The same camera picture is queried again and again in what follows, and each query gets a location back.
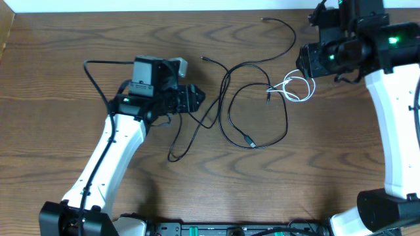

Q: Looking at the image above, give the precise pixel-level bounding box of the white usb cable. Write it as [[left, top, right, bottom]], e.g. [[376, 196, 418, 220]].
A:
[[265, 69, 316, 103]]

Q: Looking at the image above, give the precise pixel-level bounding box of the black usb cable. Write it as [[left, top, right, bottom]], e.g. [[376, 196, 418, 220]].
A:
[[167, 18, 298, 163], [199, 56, 289, 150]]

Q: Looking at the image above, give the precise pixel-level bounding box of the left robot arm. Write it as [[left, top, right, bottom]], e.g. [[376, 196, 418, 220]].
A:
[[39, 56, 205, 235]]

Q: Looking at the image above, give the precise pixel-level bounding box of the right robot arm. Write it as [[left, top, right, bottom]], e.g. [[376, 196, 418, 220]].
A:
[[296, 0, 419, 236]]

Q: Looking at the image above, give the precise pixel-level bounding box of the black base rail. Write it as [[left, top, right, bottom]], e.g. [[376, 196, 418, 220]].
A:
[[145, 222, 330, 236]]

